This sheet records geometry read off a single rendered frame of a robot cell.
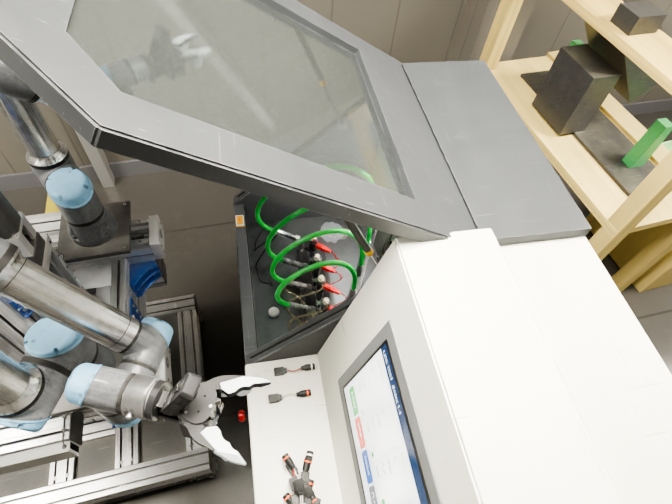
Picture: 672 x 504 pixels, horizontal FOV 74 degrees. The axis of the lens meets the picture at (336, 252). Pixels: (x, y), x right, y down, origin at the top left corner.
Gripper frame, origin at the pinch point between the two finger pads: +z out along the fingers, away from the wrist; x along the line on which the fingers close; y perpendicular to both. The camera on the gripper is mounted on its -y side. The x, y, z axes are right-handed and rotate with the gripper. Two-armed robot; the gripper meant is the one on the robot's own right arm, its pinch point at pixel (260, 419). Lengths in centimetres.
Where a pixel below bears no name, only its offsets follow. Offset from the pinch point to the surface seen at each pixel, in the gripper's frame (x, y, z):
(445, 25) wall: -267, 19, 35
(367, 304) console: -33.4, 4.6, 15.5
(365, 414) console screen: -14.2, 20.2, 20.1
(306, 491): -2.3, 44.9, 10.3
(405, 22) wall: -255, 17, 10
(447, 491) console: 5.0, -0.8, 33.2
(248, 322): -47, 45, -19
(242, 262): -69, 42, -29
